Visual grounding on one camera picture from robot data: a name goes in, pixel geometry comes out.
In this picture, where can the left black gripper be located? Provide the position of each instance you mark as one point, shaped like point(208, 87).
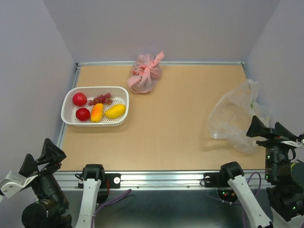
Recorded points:
point(50, 150)

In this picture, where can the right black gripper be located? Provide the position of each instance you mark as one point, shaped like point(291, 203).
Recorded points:
point(279, 129)

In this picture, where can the clear plastic fruit bag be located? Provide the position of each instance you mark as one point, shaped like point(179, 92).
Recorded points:
point(232, 115)

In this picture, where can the red fruit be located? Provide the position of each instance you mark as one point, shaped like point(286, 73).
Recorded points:
point(79, 99)

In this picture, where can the orange fruit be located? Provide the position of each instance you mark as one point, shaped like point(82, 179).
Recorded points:
point(97, 113)

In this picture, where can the red grape bunch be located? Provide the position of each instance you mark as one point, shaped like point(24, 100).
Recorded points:
point(105, 99)

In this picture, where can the yellow fruit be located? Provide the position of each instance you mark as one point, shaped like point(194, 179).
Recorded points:
point(115, 111)

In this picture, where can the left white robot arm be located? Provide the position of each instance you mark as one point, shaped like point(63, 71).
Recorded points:
point(92, 177)

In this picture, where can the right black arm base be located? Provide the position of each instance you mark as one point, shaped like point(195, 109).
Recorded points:
point(224, 191)

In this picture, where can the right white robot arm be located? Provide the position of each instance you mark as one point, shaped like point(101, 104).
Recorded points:
point(234, 175)

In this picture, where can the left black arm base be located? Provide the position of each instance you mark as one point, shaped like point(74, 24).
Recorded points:
point(111, 181)

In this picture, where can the pink knotted plastic bag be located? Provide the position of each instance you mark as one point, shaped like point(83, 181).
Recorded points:
point(145, 73)

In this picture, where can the white perforated plastic basket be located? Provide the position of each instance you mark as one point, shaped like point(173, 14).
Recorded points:
point(119, 96)

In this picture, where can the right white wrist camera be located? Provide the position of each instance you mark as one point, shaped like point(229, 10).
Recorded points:
point(296, 144)

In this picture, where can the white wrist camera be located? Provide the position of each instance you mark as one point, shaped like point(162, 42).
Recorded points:
point(14, 183)
point(296, 144)

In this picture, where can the aluminium front rail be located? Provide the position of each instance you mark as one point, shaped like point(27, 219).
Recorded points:
point(157, 180)

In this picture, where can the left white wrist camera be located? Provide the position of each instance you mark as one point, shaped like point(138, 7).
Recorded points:
point(14, 183)

